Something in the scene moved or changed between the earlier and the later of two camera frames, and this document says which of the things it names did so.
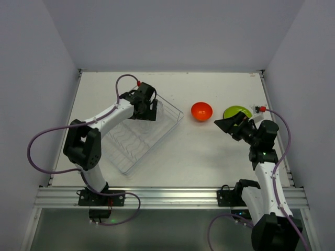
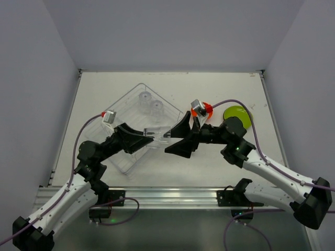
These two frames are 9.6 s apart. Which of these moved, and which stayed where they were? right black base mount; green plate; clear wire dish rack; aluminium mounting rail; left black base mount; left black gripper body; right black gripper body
Moved: left black gripper body; right black gripper body
Stayed: aluminium mounting rail; right black base mount; clear wire dish rack; left black base mount; green plate
